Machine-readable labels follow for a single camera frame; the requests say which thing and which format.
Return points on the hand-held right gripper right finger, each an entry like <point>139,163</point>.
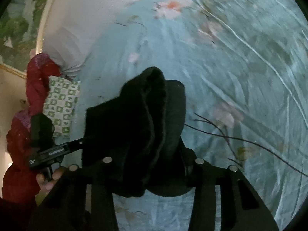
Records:
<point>204,187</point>

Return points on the green patterned pillow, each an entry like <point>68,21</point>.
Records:
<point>62,103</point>

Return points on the red garment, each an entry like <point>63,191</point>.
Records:
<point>36,81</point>

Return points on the gold framed landscape painting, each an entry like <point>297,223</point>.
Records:
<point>19,28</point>

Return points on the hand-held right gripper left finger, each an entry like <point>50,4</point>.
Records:
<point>101,192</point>

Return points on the blue floral bedsheet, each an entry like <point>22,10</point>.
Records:
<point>228,77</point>

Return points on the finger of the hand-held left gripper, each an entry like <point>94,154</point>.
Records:
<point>75,144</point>

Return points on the black pants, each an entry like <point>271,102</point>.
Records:
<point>134,125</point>

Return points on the person's left hand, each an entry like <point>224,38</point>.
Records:
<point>49,181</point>

